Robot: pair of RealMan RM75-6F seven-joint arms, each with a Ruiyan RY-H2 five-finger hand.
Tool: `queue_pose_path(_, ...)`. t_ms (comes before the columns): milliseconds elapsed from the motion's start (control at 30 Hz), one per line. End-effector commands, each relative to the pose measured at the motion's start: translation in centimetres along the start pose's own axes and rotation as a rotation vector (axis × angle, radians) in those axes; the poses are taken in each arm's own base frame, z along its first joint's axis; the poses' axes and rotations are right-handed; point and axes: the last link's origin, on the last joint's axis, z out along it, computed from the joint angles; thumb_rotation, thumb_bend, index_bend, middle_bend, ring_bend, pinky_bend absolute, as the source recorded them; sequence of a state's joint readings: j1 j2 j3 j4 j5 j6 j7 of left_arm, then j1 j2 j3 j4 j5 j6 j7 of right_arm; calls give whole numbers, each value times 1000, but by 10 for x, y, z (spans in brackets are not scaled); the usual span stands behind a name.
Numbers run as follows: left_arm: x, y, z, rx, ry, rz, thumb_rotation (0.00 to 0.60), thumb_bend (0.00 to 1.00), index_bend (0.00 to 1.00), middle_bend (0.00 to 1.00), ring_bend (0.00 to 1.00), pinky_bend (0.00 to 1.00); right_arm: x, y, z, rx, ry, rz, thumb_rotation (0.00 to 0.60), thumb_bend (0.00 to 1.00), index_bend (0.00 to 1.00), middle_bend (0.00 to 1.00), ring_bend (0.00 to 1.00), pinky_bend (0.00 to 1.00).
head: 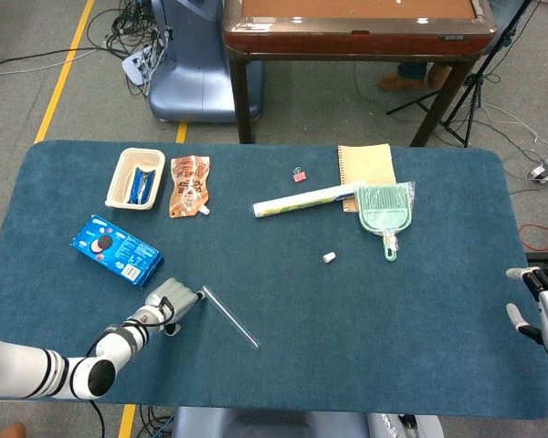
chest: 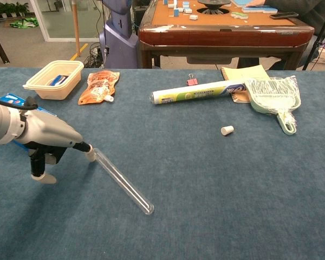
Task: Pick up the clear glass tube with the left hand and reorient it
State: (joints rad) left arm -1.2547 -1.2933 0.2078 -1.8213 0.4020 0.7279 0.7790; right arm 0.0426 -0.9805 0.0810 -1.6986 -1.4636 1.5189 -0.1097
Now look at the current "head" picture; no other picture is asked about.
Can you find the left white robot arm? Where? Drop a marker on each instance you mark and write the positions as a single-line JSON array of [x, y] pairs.
[[27, 369]]

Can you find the brown wooden mahjong table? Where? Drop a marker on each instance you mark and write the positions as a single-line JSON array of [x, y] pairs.
[[356, 43]]

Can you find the black tripod stand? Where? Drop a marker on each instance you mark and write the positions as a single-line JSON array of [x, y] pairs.
[[470, 91]]

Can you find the standing person with brown boots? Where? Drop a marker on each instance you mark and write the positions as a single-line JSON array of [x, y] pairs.
[[13, 431]]

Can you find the black equipment case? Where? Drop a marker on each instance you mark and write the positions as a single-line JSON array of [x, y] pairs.
[[545, 262]]

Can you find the blue purple robot kiosk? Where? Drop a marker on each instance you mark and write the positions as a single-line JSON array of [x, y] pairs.
[[196, 82]]

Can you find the cream plastic food container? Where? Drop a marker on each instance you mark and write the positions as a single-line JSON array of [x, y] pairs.
[[116, 182]]

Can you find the blue Oreo cookie box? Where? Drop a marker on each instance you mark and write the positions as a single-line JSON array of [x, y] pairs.
[[119, 253]]

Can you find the white green cling film roll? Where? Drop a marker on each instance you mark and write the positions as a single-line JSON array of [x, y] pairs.
[[301, 201]]

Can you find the blue snack packet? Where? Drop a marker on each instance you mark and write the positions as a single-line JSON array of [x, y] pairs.
[[141, 184]]

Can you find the orange spout pouch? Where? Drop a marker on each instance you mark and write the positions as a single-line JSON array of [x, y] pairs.
[[189, 187]]

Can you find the blue felt table cover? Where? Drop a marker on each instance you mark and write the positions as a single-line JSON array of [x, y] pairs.
[[301, 342]]

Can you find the kraft spiral notebook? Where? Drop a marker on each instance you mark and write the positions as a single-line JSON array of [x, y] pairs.
[[367, 164]]

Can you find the pink binder clip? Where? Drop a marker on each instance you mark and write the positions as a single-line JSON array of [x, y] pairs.
[[298, 176]]

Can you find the clear glass test tube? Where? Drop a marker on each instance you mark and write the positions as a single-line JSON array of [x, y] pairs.
[[230, 317]]

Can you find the small white cap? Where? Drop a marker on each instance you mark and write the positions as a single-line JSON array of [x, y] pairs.
[[329, 257]]

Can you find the green dustpan in plastic wrap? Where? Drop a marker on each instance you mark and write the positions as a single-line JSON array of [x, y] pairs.
[[383, 207]]

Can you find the grey robot torso base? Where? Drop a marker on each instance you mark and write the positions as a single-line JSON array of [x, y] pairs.
[[278, 424]]

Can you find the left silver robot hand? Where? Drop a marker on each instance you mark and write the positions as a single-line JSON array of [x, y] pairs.
[[175, 299]]

